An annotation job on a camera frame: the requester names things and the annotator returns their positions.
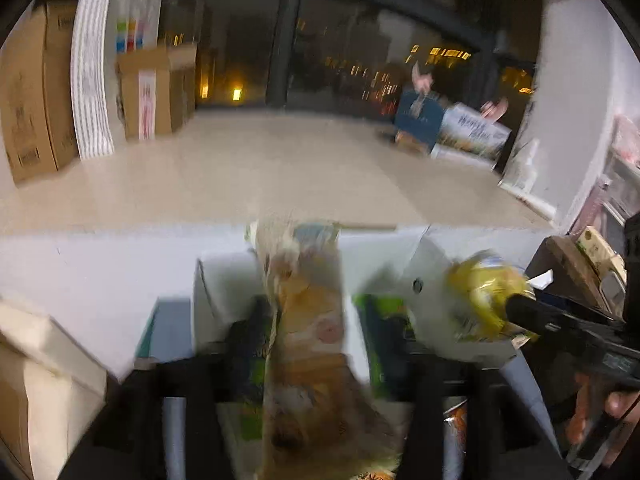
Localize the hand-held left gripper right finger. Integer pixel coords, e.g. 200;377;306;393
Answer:
400;355;506;480

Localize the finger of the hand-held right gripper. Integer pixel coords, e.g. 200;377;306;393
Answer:
505;294;618;343

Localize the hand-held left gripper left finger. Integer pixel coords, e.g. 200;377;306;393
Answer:
120;352;236;480

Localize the yellow snack packet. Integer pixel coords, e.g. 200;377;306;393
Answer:
446;250;540;345

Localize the white cardboard box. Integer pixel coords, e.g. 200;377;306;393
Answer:
192;224;523;480

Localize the beige orange snack packet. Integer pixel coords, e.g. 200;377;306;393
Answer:
247;219;403;480

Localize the person's right hand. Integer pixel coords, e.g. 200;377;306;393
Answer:
567;370;640;467

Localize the wooden shelf board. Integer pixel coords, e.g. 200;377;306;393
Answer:
525;235;628;313

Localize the small yellow tissue pack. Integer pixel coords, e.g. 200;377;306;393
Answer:
574;225;629;283

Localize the green snack packet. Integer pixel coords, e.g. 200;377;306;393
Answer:
351;294;417;402

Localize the white paper roll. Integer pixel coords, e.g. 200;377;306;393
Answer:
499;180;557;223

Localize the cream sofa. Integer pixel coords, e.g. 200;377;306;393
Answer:
0;299;110;480

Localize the pink floral tissue pack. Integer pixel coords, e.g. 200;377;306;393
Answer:
612;114;640;167

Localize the landscape printed box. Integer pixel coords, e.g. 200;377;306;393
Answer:
431;102;514;172

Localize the pink toy piece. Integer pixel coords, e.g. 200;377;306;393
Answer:
411;61;434;92
479;98;511;123

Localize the dark blue box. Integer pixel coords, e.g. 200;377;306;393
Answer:
394;90;447;155

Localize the small open cardboard box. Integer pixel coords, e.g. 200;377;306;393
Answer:
116;44;199;142

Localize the large brown cardboard box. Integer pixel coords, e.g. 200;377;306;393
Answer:
0;0;82;187

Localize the dotted white paper bag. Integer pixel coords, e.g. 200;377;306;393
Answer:
69;0;117;161

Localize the white bag with coloured squares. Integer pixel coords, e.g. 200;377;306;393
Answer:
104;0;162;63

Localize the black window frame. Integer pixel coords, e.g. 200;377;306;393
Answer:
162;0;506;111

